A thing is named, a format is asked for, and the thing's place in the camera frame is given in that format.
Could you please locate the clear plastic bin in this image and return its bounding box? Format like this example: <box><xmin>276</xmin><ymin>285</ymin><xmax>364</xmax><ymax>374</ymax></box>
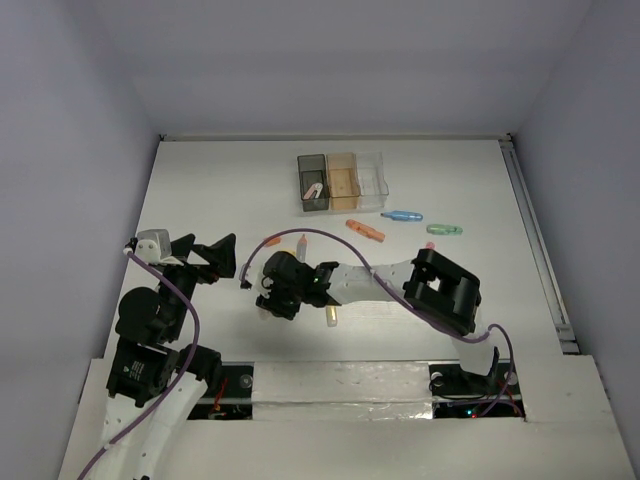
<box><xmin>356</xmin><ymin>152</ymin><xmax>389</xmax><ymax>211</ymax></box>

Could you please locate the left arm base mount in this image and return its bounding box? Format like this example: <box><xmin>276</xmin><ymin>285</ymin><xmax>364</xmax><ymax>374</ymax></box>
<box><xmin>188</xmin><ymin>363</ymin><xmax>254</xmax><ymax>421</ymax></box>

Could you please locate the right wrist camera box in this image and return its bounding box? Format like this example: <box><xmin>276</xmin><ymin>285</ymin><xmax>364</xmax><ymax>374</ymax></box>
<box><xmin>239</xmin><ymin>263</ymin><xmax>252</xmax><ymax>290</ymax></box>

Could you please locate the blue utility knife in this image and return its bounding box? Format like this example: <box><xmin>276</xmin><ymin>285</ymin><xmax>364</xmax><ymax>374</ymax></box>
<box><xmin>380</xmin><ymin>210</ymin><xmax>423</xmax><ymax>222</ymax></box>

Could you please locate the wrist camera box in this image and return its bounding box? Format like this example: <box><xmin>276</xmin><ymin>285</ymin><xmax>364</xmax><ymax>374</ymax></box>
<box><xmin>239</xmin><ymin>263</ymin><xmax>252</xmax><ymax>290</ymax></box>
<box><xmin>123</xmin><ymin>229</ymin><xmax>174</xmax><ymax>265</ymax></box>

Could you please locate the smoky grey plastic bin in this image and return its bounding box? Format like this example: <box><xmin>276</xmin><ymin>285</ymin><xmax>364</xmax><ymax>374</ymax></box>
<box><xmin>297</xmin><ymin>154</ymin><xmax>329</xmax><ymax>212</ymax></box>

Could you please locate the orange highlighter pen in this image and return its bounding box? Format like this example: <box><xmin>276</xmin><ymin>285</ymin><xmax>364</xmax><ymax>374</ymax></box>
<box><xmin>296</xmin><ymin>234</ymin><xmax>308</xmax><ymax>263</ymax></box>

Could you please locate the aluminium side rail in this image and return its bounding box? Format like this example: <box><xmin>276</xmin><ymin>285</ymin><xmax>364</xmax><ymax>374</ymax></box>
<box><xmin>499</xmin><ymin>136</ymin><xmax>582</xmax><ymax>355</ymax></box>

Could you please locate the green utility knife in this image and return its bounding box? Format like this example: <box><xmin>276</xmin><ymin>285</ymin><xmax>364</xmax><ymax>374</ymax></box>
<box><xmin>426</xmin><ymin>224</ymin><xmax>463</xmax><ymax>236</ymax></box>

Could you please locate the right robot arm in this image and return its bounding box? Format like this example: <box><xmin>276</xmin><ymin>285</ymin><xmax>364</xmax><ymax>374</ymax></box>
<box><xmin>256</xmin><ymin>249</ymin><xmax>499</xmax><ymax>392</ymax></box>

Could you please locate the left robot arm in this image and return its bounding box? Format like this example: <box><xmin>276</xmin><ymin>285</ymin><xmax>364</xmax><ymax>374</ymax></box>
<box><xmin>79</xmin><ymin>229</ymin><xmax>236</xmax><ymax>479</ymax></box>

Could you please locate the pink correction tape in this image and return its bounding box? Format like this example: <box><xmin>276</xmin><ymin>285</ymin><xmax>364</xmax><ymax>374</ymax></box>
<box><xmin>302</xmin><ymin>182</ymin><xmax>324</xmax><ymax>201</ymax></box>

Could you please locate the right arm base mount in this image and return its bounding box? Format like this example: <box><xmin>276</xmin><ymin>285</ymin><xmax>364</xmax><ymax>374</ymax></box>
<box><xmin>428</xmin><ymin>358</ymin><xmax>526</xmax><ymax>419</ymax></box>

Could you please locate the orange utility knife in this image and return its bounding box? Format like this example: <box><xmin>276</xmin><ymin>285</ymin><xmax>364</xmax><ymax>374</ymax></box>
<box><xmin>345</xmin><ymin>219</ymin><xmax>386</xmax><ymax>243</ymax></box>

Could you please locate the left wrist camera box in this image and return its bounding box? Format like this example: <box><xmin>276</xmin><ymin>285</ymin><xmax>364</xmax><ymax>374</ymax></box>
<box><xmin>123</xmin><ymin>229</ymin><xmax>174</xmax><ymax>265</ymax></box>

